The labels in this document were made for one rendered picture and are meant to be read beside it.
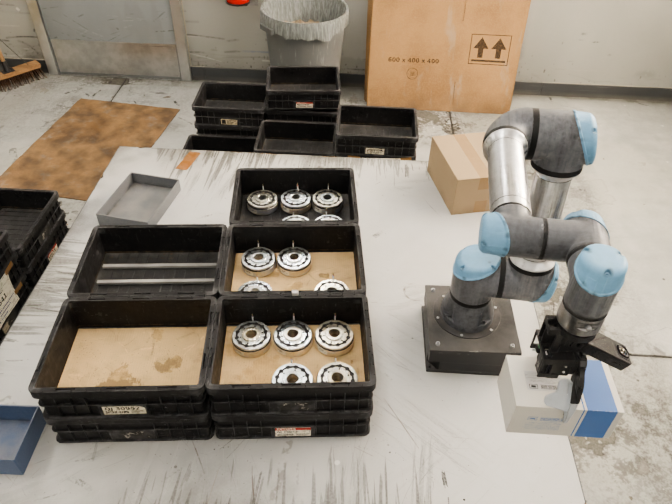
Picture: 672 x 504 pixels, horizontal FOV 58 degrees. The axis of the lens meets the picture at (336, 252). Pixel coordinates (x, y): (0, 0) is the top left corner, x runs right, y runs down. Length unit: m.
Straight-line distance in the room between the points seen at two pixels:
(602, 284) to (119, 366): 1.17
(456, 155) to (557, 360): 1.32
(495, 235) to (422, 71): 3.36
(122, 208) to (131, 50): 2.63
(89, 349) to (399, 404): 0.84
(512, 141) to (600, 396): 0.54
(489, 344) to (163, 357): 0.88
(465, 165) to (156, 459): 1.44
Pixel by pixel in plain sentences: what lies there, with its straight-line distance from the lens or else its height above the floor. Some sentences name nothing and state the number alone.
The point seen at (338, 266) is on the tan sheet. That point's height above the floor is 0.83.
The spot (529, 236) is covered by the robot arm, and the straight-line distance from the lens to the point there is 1.08.
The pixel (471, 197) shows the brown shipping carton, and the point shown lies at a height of 0.77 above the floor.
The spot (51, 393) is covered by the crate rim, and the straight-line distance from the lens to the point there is 1.54.
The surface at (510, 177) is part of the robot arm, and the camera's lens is 1.21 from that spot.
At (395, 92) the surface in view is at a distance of 4.38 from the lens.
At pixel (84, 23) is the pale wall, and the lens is 4.92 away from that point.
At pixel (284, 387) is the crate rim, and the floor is 0.93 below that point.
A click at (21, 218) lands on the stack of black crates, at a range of 3.03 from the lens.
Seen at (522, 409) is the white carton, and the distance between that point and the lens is 1.21.
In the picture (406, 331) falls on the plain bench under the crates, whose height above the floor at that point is 0.70.
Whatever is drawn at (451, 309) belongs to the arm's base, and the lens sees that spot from 1.73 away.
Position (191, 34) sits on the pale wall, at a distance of 4.71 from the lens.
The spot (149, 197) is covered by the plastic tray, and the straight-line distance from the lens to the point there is 2.40.
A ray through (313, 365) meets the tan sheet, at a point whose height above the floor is 0.83.
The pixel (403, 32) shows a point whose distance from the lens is 4.32.
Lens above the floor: 2.09
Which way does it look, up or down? 42 degrees down
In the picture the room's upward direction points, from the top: 2 degrees clockwise
